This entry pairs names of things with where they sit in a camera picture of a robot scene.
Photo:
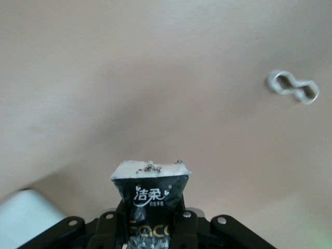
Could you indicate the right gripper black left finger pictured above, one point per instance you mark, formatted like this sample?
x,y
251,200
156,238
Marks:
x,y
109,228

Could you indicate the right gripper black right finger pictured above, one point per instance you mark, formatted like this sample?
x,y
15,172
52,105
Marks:
x,y
185,228

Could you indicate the small white lidded bin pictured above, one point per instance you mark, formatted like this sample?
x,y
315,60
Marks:
x,y
23,220

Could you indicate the dark snack packet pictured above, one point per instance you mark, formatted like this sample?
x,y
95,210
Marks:
x,y
150,199

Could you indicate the white rubber band loop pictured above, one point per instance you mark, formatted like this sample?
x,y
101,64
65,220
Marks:
x,y
269,83

